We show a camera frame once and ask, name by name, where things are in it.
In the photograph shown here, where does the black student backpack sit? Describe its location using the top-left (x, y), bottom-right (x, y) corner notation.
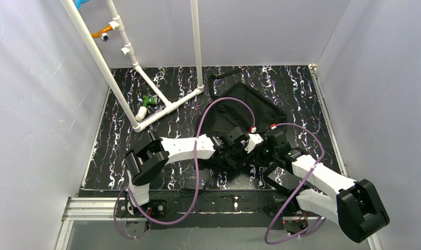
top-left (197, 82), bottom-right (300, 188)

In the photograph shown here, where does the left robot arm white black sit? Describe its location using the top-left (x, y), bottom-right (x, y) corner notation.
top-left (125, 127), bottom-right (264, 206)

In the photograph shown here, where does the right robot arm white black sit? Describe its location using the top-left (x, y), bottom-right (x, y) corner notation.
top-left (255, 129), bottom-right (390, 243)

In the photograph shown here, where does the green pipe valve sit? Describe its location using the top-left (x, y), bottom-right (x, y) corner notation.
top-left (141, 95), bottom-right (159, 107)

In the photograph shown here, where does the orange pipe valve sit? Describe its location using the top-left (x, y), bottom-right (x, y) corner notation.
top-left (91, 24), bottom-right (114, 42)

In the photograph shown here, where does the blue pipe valve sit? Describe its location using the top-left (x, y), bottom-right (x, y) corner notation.
top-left (75, 0), bottom-right (90, 9)

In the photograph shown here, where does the black mounting base plate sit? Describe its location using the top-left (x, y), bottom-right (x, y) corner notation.
top-left (115, 187), bottom-right (321, 230)

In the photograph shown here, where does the white PVC pipe frame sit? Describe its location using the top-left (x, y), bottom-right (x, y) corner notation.
top-left (60, 0), bottom-right (205, 133)

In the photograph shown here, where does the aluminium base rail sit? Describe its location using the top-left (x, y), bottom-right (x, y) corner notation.
top-left (56, 195), bottom-right (381, 249)

